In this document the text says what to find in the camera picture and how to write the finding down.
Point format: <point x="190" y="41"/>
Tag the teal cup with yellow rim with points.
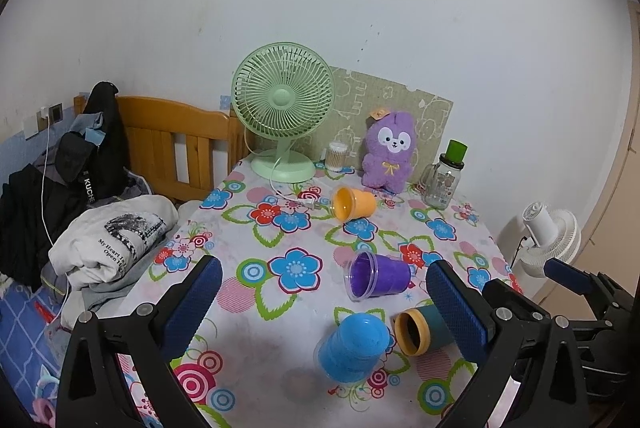
<point x="436" y="324"/>

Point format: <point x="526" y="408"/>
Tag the cotton swab jar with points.
<point x="337" y="158"/>

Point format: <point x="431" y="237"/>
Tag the orange plastic cup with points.
<point x="361" y="203"/>

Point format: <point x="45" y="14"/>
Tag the white standing fan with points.
<point x="547" y="233"/>

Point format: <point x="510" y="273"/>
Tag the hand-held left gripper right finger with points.
<point x="457" y="308"/>

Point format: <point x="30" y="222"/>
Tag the black clothing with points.
<point x="25" y="218"/>

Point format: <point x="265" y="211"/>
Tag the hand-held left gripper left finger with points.
<point x="200" y="293"/>

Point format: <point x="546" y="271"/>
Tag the white charger plug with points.
<point x="45" y="113"/>

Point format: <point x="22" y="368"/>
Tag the white printed t-shirt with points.
<point x="100" y="233"/>

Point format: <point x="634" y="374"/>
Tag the glass bottle with green lid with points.
<point x="442" y="185"/>

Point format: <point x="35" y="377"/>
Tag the green desk fan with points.
<point x="282" y="100"/>

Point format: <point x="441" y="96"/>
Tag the white wall socket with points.
<point x="32" y="128"/>

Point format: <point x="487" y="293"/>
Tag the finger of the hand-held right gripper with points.
<point x="510" y="295"/>
<point x="570" y="272"/>

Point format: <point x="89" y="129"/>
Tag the blue denim garment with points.
<point x="86" y="124"/>

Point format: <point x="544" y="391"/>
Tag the floral tablecloth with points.
<point x="300" y="320"/>

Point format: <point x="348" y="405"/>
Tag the purple plastic cup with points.
<point x="385" y="275"/>

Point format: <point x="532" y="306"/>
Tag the beige patterned board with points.
<point x="350" y="98"/>

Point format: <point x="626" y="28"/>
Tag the wooden bed headboard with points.
<point x="165" y="118"/>

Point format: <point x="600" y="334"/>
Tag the blue plastic cup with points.
<point x="352" y="345"/>

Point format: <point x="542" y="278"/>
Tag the purple plush toy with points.
<point x="387" y="160"/>

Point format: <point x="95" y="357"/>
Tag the grey garment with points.
<point x="107" y="292"/>

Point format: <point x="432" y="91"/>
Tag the dark wall switch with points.
<point x="56" y="114"/>

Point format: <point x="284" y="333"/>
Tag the blue checked bedsheet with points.
<point x="25" y="333"/>

